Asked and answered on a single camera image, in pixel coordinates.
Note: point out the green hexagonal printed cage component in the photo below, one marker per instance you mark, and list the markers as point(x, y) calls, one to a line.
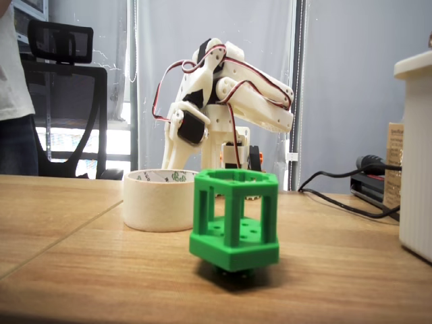
point(233, 249)

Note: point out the beige tape roll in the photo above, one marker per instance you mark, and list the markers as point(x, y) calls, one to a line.
point(152, 206)

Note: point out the orange and black table clamp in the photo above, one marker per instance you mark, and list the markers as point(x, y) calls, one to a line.
point(255, 157)

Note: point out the black mesh office chair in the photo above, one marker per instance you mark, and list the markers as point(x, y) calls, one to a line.
point(67, 84)

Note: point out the person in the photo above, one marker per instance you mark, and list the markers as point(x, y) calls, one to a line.
point(13, 101)

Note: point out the black power plug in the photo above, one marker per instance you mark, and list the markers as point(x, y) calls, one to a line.
point(371, 161)

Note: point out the black power supply unit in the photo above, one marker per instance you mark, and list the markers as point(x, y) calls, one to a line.
point(368, 189)

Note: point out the brown cardboard box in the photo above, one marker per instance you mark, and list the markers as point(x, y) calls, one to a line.
point(393, 162)

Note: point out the white ribbed container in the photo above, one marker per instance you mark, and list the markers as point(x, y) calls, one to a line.
point(418, 152)

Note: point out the dark grey window post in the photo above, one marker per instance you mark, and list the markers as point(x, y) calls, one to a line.
point(298, 84)

